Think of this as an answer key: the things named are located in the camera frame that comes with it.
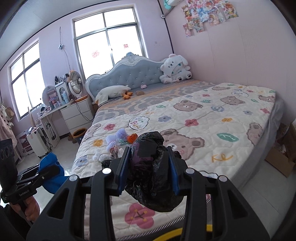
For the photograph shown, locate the black plastic trash bag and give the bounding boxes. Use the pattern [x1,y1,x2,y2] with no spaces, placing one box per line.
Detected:
[125,132,183,212]

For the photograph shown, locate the yellow rim trash bucket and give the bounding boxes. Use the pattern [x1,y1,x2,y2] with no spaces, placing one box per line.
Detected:
[151,223,213,241]

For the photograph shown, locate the left hand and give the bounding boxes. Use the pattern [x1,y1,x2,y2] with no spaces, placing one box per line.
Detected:
[10,196,40,222]

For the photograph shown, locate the pink patterned wrapper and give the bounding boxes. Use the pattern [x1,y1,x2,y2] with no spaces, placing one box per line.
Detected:
[109,146,124,159]

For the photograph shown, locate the purple foam fruit net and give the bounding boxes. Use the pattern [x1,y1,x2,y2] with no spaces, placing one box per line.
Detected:
[115,128,128,145]

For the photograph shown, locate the dark waste bin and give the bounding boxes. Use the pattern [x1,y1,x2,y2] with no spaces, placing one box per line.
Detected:
[72,128,87,145]

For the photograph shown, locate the bed with bear quilt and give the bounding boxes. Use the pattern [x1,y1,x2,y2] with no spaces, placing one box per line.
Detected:
[71,79,286,241]

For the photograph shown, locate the white drawer nightstand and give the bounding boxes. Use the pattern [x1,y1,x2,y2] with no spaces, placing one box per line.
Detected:
[61,96,95,134]

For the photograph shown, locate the white vanity desk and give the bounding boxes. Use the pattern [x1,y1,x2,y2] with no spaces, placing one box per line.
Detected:
[38,104,69,149]

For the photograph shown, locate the orange plush toy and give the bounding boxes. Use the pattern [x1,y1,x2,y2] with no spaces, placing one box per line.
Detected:
[122,91,133,100]

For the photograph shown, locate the brown small plush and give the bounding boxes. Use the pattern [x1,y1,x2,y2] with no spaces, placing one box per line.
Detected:
[136,90,145,96]

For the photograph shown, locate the white goose plush pillow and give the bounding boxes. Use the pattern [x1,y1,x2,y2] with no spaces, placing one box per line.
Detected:
[95,85,131,105]

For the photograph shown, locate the round vanity mirror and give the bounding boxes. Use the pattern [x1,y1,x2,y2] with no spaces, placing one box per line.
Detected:
[42,85,56,106]

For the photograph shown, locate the round electric heater fan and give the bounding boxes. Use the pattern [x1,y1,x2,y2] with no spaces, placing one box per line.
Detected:
[68,70,83,97]

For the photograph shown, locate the white plush dog toy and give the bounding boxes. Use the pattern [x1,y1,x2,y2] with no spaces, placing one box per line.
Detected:
[159,54,192,84]

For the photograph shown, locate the blue tufted headboard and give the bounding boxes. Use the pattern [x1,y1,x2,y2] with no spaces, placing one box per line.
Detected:
[85,53,163,99]

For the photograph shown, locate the white cosmetics cabinet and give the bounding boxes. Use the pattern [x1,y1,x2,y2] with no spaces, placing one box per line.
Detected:
[55,81,69,105]

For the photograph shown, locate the cardboard box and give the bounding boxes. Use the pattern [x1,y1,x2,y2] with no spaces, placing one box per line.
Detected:
[265,123,295,177]

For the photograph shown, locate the side window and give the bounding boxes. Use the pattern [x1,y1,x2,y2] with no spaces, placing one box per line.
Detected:
[10,42,45,119]

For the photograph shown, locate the large window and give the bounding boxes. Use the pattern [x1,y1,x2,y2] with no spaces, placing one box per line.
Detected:
[73,6,145,78]

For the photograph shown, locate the white air conditioner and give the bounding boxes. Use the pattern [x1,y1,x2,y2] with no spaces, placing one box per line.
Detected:
[164,0,183,10]

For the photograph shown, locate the anime posters on wall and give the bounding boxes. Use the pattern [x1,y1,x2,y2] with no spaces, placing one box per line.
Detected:
[181,1,239,38]

